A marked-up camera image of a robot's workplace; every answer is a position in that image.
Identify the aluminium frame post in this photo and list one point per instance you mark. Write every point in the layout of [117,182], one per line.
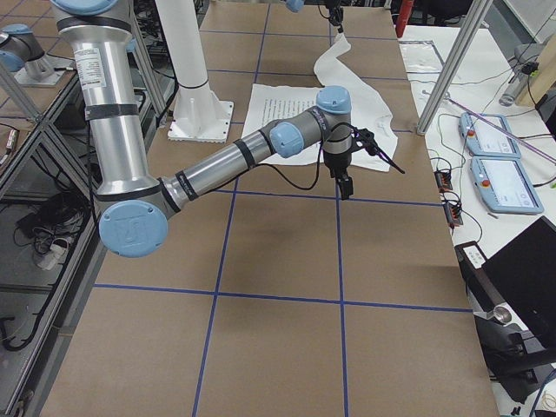
[462,42]

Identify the blue teach pendant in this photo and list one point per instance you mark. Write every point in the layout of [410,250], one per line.
[483,139]
[504,186]

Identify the lower blue teach pendant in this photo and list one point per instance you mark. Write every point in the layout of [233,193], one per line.
[504,186]

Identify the upper blue teach pendant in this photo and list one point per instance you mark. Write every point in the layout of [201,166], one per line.
[483,139]

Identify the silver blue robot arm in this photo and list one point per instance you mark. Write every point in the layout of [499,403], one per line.
[297,5]
[135,207]

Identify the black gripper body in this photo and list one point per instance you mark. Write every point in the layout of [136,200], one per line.
[334,9]
[337,164]

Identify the black laptop screen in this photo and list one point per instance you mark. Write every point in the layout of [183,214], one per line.
[524,274]

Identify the clear plastic document sleeve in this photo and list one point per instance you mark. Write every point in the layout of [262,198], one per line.
[421,57]

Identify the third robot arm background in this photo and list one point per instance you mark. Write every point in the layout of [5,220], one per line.
[24,57]

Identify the red fire extinguisher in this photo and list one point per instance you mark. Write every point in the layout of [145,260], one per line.
[405,12]

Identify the white long-sleeve printed shirt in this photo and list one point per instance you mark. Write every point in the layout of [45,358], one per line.
[369,111]

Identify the black box with white label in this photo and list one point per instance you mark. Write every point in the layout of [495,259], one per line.
[472,262]

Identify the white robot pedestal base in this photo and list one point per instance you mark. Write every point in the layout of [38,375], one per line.
[198,114]

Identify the white power strip floor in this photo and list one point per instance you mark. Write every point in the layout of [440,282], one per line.
[58,249]

